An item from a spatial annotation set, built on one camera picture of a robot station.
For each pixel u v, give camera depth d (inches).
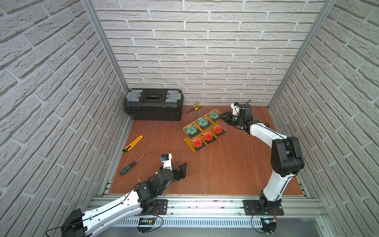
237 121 31.5
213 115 37.3
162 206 29.0
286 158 19.6
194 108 46.3
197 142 38.2
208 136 39.5
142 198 22.2
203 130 35.0
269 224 27.4
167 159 27.4
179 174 28.0
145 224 28.0
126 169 33.3
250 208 29.0
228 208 29.8
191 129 34.4
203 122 36.2
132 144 38.0
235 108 32.7
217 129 40.7
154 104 39.0
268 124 41.8
